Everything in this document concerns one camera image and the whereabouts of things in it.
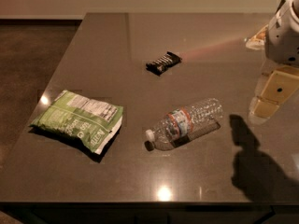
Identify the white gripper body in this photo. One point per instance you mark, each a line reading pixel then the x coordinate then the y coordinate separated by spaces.
pixel 282 41

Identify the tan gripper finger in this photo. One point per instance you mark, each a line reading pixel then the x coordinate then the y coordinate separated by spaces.
pixel 274 88
pixel 257 41

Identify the clear plastic water bottle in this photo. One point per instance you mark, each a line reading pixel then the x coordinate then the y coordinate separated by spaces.
pixel 185 124

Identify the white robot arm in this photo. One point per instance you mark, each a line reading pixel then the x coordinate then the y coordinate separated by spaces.
pixel 279 79

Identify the black rxbar chocolate wrapper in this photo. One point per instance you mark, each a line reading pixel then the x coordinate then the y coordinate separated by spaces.
pixel 162 64

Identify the green chip bag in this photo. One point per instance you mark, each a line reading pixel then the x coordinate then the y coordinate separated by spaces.
pixel 74 116

